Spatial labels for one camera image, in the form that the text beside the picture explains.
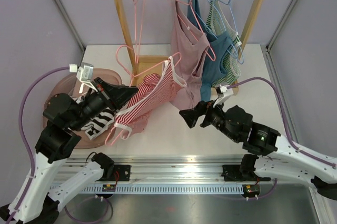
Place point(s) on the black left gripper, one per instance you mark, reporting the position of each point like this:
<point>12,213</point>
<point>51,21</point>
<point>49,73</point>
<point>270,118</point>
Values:
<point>118,94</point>

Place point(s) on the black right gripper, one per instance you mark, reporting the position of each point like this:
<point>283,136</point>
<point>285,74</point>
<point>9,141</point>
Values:
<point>191,115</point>

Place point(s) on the black white striped tank top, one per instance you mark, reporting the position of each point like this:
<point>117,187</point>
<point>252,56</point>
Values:
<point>98,125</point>

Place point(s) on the red white striped tank top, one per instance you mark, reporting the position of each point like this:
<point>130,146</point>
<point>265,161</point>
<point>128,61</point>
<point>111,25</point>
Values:
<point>153,91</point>

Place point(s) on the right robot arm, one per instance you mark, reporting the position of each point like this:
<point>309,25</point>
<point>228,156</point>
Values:
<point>270,155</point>

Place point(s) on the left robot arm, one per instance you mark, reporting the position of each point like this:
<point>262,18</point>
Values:
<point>37,202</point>

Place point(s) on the teal blue tank top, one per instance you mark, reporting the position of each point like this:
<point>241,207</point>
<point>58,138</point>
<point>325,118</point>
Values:
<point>212,68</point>

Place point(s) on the dusty pink tank top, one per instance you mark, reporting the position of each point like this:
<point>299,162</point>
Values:
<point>192,43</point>

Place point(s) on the green white striped tank top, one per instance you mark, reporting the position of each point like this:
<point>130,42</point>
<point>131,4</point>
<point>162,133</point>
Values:
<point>232,69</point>

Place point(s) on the translucent pink plastic basin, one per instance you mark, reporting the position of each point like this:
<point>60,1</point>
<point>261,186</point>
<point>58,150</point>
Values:
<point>70,85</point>

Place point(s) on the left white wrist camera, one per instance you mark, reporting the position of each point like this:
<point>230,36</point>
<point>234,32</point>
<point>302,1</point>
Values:
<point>84,74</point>

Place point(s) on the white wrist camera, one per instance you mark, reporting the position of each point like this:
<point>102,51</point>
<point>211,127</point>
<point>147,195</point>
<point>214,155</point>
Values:
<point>223,94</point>
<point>84,74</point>

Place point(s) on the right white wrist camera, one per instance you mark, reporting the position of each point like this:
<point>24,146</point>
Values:
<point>223,94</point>

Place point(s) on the aluminium mounting rail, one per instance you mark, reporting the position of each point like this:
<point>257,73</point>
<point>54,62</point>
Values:
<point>185,169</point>

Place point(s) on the light blue wire hanger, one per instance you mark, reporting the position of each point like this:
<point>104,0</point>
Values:
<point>233,16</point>
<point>217,23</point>

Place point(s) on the white slotted cable duct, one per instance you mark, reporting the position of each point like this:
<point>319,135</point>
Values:
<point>164,189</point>

